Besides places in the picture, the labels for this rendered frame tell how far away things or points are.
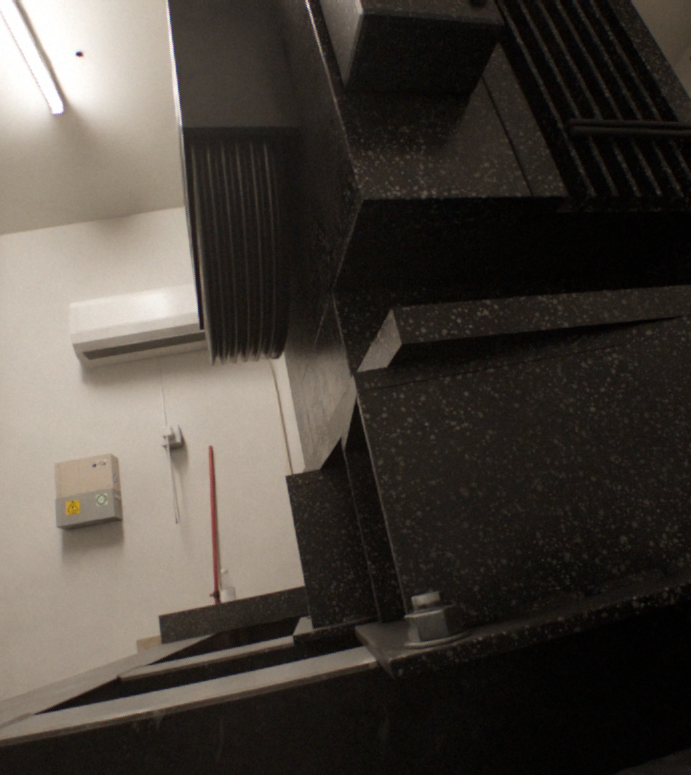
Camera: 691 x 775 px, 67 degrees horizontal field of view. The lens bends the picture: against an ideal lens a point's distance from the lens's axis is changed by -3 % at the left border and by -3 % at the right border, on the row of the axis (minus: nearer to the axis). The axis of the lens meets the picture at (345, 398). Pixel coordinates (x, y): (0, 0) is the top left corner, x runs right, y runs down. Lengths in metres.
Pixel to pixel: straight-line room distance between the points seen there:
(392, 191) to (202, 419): 2.32
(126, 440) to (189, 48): 2.24
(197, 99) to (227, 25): 0.14
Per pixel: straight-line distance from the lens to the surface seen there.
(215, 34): 0.77
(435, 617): 0.35
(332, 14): 0.59
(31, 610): 2.83
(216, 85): 0.70
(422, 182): 0.49
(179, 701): 0.46
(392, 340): 0.41
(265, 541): 2.56
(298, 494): 0.74
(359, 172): 0.48
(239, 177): 0.65
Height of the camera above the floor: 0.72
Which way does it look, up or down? 18 degrees up
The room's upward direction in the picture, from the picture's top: 13 degrees counter-clockwise
